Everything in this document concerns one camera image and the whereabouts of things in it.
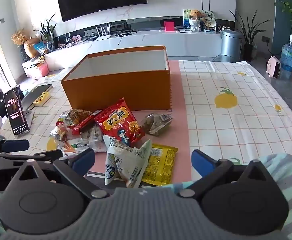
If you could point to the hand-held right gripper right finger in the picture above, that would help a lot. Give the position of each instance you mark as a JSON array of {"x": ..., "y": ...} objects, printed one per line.
[{"x": 202, "y": 163}]

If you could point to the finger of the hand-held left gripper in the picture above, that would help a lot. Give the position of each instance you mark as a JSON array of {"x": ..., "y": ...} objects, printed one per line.
[
  {"x": 45, "y": 154},
  {"x": 15, "y": 145}
]

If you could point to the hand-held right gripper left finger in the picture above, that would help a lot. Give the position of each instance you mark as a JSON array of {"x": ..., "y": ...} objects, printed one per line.
[{"x": 82, "y": 161}]

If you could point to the clear packet with orange sticks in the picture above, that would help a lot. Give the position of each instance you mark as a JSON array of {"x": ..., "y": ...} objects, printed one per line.
[{"x": 60, "y": 135}]

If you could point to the clear packet of white candies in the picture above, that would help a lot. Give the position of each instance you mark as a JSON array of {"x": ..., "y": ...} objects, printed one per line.
[{"x": 93, "y": 137}]

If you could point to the red sausage stick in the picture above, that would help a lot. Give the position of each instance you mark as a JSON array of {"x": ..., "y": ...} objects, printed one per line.
[{"x": 84, "y": 123}]

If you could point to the yellow snack packet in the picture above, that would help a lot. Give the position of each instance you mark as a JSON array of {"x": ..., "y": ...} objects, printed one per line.
[{"x": 162, "y": 166}]

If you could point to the white snack packet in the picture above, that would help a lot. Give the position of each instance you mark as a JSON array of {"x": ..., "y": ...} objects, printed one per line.
[{"x": 126, "y": 162}]

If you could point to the clear bag of orange snacks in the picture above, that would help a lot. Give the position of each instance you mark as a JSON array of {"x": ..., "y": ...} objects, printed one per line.
[{"x": 74, "y": 116}]

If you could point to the red cartoon snack packet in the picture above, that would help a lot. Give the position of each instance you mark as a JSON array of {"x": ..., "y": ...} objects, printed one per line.
[{"x": 121, "y": 125}]

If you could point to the clear bag of brown snacks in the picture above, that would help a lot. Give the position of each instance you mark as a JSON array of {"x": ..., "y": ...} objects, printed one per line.
[{"x": 156, "y": 123}]

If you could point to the orange cardboard box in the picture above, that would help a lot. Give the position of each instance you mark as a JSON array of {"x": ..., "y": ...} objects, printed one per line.
[{"x": 126, "y": 90}]

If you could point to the grey phone stand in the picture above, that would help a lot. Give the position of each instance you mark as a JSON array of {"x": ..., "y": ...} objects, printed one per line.
[{"x": 28, "y": 116}]

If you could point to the black smartphone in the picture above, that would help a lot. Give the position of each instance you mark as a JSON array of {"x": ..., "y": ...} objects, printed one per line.
[{"x": 15, "y": 110}]

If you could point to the pink table mat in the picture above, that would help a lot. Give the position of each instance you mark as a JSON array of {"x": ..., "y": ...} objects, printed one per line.
[{"x": 179, "y": 130}]

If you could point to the yellow tissue pack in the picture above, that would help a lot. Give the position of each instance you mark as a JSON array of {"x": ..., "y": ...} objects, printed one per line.
[{"x": 42, "y": 98}]

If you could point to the lemon print checked tablecloth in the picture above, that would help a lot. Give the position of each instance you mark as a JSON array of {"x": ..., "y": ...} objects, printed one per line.
[{"x": 236, "y": 120}]

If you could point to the black notebook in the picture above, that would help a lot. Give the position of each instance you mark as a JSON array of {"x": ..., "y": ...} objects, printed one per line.
[{"x": 35, "y": 93}]

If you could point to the pink storage box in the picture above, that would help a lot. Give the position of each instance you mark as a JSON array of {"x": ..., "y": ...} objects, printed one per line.
[{"x": 39, "y": 70}]

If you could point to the brown gourd ornament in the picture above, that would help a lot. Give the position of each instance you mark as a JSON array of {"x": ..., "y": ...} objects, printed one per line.
[{"x": 31, "y": 47}]

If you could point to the dried flower bunch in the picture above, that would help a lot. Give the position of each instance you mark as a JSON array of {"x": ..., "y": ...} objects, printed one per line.
[{"x": 18, "y": 38}]

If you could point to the green orchid plant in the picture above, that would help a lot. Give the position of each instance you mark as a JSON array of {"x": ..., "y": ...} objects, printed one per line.
[{"x": 47, "y": 31}]

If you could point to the pink small heater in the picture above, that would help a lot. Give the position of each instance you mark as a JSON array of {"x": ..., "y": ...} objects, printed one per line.
[{"x": 273, "y": 66}]

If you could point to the silver trash bin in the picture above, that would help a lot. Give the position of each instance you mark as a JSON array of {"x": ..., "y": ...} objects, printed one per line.
[{"x": 232, "y": 46}]

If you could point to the white router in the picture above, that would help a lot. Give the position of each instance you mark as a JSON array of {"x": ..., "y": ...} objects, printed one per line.
[{"x": 103, "y": 35}]

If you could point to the white marble TV console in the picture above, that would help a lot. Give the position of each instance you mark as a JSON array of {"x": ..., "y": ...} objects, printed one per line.
[{"x": 141, "y": 42}]

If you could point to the potted long-leaf plant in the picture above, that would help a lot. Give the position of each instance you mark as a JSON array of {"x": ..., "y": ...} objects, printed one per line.
[{"x": 247, "y": 35}]

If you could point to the blue water bottle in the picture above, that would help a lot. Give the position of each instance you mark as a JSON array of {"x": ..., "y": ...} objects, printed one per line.
[{"x": 288, "y": 56}]

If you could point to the teddy bear bouquet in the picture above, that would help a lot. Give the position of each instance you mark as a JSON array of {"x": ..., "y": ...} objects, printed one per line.
[{"x": 195, "y": 20}]

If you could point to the painted picture board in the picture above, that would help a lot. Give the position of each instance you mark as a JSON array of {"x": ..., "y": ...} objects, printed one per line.
[{"x": 208, "y": 17}]

